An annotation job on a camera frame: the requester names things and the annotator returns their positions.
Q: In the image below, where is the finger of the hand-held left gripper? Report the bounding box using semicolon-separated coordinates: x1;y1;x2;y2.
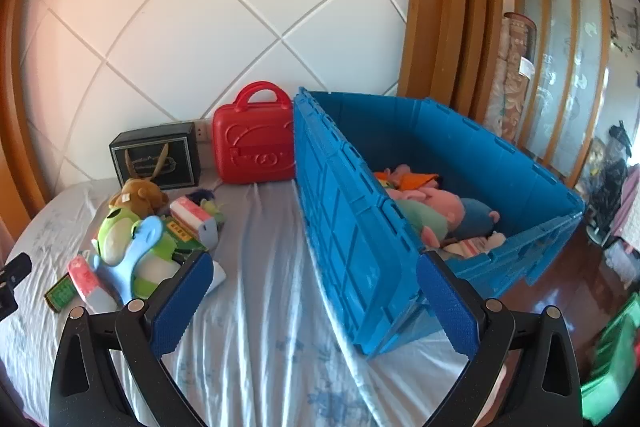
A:
0;253;32;322

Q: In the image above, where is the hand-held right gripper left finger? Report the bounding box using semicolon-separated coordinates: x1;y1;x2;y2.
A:
50;251;216;427

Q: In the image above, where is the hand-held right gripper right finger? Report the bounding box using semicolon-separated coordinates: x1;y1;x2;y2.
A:
416;251;583;427

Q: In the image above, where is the green frog plush toy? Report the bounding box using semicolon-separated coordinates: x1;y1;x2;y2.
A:
94;206;188;300

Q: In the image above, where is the blue plastic storage crate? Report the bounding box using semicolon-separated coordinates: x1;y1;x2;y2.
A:
292;87;586;360

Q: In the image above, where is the pink white striped cloth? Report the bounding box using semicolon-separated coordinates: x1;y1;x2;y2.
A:
442;231;507;260

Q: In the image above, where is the light blue plush toy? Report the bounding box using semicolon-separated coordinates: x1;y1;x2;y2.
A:
89;214;166;303

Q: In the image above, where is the light blue bed sheet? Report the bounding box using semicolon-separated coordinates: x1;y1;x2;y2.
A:
0;179;481;427

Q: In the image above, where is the pink pig plush blue shirt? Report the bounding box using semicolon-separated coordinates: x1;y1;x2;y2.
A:
389;187;501;250

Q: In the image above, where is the brown plush toy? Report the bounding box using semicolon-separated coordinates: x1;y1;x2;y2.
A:
110;178;169;218

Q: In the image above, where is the black gift box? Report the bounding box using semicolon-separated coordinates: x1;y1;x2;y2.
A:
109;122;202;191

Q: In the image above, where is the red toy suitcase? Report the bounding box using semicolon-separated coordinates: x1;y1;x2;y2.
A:
212;81;297;185

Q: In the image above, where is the green plastic bin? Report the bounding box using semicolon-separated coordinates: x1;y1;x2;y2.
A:
580;304;640;427

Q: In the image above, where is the pink checked cloth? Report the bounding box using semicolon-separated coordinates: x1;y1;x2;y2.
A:
604;167;640;289

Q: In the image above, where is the black covered floor fan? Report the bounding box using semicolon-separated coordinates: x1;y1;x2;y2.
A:
587;122;632;249

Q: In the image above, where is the rolled beige carpet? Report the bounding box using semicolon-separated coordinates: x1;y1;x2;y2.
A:
486;57;508;132

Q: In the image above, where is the rolled patterned carpet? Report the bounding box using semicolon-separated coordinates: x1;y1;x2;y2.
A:
502;12;538;142

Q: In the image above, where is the wooden lattice glass screen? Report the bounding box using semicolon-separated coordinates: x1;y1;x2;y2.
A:
507;0;613;188

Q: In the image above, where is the wooden wall trim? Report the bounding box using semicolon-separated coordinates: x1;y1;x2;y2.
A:
0;0;66;233
397;0;506;128

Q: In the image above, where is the wall vine decoration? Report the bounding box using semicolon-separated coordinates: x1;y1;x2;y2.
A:
607;0;640;58

